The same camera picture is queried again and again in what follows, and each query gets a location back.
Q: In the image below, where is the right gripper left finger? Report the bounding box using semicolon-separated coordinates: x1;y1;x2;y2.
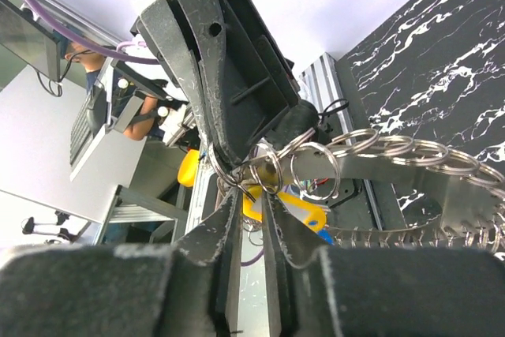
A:
1;189;241;336

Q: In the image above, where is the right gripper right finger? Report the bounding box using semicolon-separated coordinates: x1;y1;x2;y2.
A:
262;195;504;336

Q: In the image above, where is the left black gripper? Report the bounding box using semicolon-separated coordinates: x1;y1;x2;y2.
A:
138;0;298;166

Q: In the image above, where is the blue key tag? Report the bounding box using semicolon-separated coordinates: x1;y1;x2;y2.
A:
317;230;335;245

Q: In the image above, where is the yellow key tag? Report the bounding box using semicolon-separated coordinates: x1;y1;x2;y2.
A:
242;186;327;232

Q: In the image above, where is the person in background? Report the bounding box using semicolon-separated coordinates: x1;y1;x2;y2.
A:
62;40;186;140

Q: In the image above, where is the black computer monitor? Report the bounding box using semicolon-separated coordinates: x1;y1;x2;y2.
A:
1;0;61;82

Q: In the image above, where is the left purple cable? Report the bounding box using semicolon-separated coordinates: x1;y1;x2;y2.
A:
11;0;161;66

